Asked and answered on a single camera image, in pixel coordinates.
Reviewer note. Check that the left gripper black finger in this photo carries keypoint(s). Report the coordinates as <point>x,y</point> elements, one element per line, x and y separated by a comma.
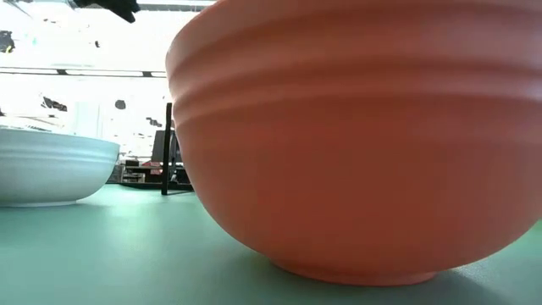
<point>114,6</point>

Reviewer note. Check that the white ridged bowl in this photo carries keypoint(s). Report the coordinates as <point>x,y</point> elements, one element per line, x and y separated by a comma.
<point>46,169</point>

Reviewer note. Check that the orange ridged bowl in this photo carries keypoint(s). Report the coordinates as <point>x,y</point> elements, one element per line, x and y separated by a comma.
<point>360,169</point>

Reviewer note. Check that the long ceiling light strip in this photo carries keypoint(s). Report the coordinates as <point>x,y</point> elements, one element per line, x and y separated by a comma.
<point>84,72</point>

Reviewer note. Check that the round black ceiling speaker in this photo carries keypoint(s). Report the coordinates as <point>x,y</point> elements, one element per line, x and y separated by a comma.
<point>120,104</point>

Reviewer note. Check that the black background monitor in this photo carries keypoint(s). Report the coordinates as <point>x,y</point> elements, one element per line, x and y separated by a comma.
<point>157,146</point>

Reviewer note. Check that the green table mat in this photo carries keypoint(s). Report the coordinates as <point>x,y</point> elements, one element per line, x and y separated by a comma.
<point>127,254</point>

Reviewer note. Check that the black ceiling-mounted camera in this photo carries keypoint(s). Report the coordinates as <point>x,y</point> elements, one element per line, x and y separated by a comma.
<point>6,41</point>

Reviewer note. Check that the wooden shelf black metal frame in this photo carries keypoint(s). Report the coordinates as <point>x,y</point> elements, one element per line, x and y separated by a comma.
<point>166,148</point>

